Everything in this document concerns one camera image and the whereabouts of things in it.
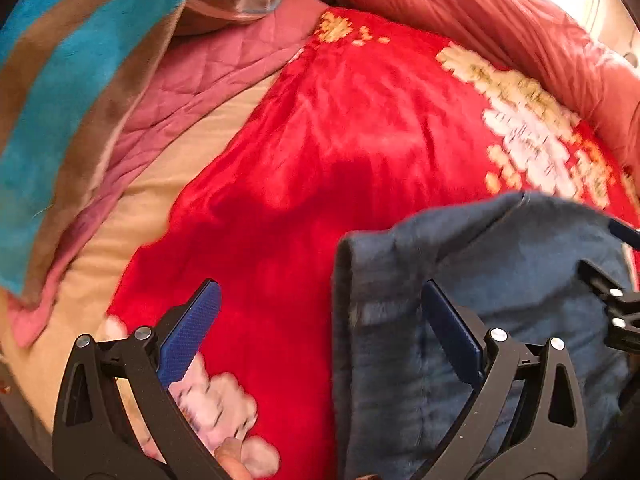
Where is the salmon pink quilt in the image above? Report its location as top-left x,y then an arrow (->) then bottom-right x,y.
336,0 -> 639,178

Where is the left hand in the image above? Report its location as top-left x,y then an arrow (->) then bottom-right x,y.
214,438 -> 253,480

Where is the pink quilted pad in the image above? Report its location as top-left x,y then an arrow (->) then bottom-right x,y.
8,0 -> 326,348

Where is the blue denim pants lace hem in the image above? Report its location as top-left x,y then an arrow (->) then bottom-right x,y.
332,193 -> 631,479

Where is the beige mattress sheet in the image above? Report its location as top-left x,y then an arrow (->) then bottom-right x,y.
1,76 -> 276,465

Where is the red floral blanket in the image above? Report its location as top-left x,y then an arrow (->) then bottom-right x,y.
108,9 -> 639,479

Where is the striped towel pillow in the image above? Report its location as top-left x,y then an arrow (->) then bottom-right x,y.
1,0 -> 280,306

